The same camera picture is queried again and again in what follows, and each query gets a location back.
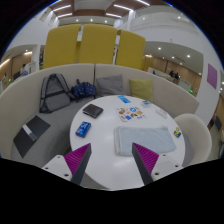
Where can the yellow partition panel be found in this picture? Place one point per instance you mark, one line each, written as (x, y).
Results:
(61, 46)
(97, 43)
(130, 50)

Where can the light blue towel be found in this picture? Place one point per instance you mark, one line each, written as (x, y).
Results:
(146, 140)

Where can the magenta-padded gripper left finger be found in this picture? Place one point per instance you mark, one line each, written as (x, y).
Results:
(76, 161)

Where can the pink wall panel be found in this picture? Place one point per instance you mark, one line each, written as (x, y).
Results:
(212, 76)

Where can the ceiling strip lights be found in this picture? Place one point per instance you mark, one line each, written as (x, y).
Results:
(118, 6)

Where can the white upholstered chair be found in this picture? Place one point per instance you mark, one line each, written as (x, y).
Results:
(196, 133)

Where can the yellow-green cushion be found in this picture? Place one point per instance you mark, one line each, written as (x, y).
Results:
(142, 90)

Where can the person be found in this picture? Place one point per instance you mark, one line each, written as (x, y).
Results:
(176, 76)
(171, 73)
(23, 70)

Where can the grey backpack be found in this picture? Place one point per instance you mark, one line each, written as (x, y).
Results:
(53, 95)

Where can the beige curved sofa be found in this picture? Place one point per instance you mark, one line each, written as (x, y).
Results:
(20, 96)

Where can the blue card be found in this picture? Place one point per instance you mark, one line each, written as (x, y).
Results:
(123, 99)

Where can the blue card box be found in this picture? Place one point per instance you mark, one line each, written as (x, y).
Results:
(83, 129)

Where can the small white and blue box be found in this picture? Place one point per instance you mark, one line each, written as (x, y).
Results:
(146, 102)

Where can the grey cushion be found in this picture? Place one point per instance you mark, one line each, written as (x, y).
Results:
(110, 86)

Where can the navy blue patterned bag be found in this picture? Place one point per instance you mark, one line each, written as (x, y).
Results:
(83, 90)

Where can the black laptop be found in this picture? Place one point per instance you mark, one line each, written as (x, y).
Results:
(33, 131)

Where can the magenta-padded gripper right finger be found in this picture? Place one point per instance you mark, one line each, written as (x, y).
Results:
(146, 160)

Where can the colourful sticker sheet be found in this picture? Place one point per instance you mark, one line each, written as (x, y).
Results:
(131, 114)

